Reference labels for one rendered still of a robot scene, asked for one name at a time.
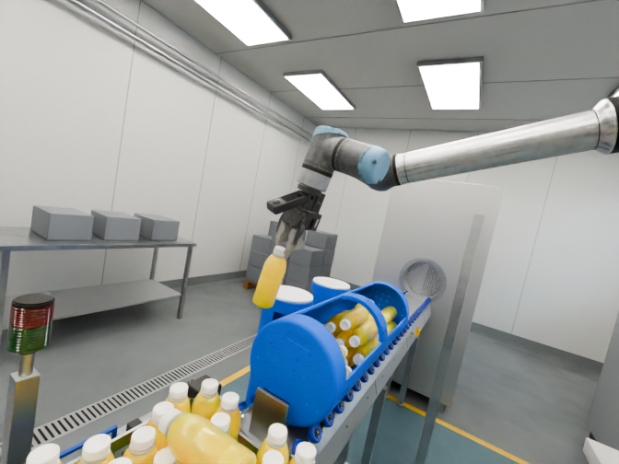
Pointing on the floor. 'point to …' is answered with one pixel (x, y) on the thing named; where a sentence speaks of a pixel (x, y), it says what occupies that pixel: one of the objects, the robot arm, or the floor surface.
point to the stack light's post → (19, 418)
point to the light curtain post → (449, 337)
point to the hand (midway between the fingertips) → (280, 250)
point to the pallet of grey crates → (309, 261)
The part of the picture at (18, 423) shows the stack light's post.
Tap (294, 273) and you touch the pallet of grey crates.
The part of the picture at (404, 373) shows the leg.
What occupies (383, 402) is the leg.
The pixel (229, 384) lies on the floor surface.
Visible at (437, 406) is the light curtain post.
